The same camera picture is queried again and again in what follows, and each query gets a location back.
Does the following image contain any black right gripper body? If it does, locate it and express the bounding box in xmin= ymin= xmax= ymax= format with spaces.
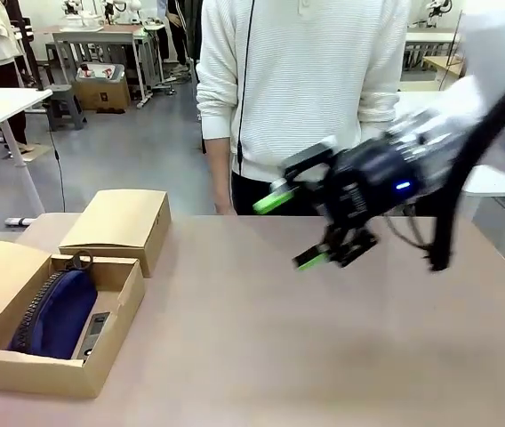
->
xmin=322 ymin=137 xmax=419 ymax=229

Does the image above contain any dark rectangular device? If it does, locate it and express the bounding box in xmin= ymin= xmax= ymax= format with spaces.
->
xmin=71 ymin=310 xmax=112 ymax=362

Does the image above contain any blue zip pouch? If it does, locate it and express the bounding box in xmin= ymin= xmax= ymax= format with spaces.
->
xmin=5 ymin=266 xmax=100 ymax=360

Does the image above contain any person's right forearm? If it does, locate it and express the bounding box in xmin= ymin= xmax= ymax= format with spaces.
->
xmin=203 ymin=135 xmax=232 ymax=205

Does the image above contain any closed cardboard box lid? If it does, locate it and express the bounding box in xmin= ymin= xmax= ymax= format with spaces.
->
xmin=58 ymin=189 xmax=172 ymax=279

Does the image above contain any open brown cardboard box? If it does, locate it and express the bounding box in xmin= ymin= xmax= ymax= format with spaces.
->
xmin=0 ymin=237 xmax=147 ymax=400

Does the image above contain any cardboard box with white tray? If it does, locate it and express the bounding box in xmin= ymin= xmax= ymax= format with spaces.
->
xmin=75 ymin=63 xmax=132 ymax=112

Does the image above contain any person's right hand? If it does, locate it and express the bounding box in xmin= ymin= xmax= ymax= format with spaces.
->
xmin=213 ymin=199 xmax=237 ymax=217

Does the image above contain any person in white sweater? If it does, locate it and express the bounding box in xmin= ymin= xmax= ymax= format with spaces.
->
xmin=195 ymin=0 xmax=413 ymax=218

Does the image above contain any white side table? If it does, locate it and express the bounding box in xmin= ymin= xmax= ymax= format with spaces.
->
xmin=460 ymin=163 xmax=505 ymax=262

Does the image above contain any light wooden desk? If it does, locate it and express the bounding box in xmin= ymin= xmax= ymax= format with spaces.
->
xmin=421 ymin=53 xmax=466 ymax=79

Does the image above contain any person in dark clothes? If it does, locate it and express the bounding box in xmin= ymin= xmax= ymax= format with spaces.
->
xmin=156 ymin=0 xmax=204 ymax=84

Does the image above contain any grey plastic stool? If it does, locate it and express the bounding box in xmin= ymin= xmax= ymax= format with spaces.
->
xmin=42 ymin=84 xmax=88 ymax=133

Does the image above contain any grey metal workbench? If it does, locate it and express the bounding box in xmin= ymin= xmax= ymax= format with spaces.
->
xmin=45 ymin=24 xmax=165 ymax=109

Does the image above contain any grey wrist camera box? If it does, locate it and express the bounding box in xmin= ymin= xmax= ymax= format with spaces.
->
xmin=280 ymin=135 xmax=339 ymax=179

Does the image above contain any black right arm cable sleeve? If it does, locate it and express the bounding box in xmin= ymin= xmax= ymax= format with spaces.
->
xmin=425 ymin=64 xmax=505 ymax=273

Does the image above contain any black hanging cord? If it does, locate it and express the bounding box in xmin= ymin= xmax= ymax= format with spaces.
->
xmin=236 ymin=0 xmax=257 ymax=178

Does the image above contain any thin black floor cable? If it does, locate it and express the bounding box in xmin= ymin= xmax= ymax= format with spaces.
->
xmin=46 ymin=102 xmax=68 ymax=214

